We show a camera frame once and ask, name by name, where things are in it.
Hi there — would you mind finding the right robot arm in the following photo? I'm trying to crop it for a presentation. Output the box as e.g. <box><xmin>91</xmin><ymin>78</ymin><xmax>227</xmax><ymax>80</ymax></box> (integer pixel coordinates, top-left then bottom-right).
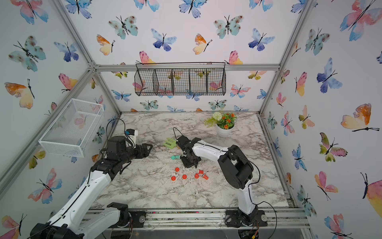
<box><xmin>176</xmin><ymin>135</ymin><xmax>268</xmax><ymax>228</ymax></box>

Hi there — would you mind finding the potted flower plant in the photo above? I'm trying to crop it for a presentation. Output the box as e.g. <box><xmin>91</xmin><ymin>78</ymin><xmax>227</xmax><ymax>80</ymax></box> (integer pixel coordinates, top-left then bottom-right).
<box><xmin>204</xmin><ymin>112</ymin><xmax>237</xmax><ymax>137</ymax></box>

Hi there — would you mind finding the white mesh wall basket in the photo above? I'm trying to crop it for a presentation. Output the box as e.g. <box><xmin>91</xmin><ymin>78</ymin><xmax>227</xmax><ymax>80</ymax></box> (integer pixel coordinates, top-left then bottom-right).
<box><xmin>38</xmin><ymin>98</ymin><xmax>104</xmax><ymax>157</ymax></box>

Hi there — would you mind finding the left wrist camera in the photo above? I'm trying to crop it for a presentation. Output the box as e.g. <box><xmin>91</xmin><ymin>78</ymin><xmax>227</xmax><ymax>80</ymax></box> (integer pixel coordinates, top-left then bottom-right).
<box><xmin>124</xmin><ymin>129</ymin><xmax>138</xmax><ymax>148</ymax></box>

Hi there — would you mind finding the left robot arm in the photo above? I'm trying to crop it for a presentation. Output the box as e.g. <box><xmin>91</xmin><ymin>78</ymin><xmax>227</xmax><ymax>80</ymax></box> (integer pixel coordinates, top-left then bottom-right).
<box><xmin>29</xmin><ymin>136</ymin><xmax>153</xmax><ymax>239</ymax></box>

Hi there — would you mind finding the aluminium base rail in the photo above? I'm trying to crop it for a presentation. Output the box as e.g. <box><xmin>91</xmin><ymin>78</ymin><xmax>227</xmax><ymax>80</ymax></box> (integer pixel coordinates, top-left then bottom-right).
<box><xmin>59</xmin><ymin>207</ymin><xmax>311</xmax><ymax>231</ymax></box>

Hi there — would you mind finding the black wire wall basket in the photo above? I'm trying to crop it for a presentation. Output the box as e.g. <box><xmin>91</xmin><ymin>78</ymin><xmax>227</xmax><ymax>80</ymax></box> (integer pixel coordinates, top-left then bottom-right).
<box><xmin>133</xmin><ymin>62</ymin><xmax>226</xmax><ymax>96</ymax></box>

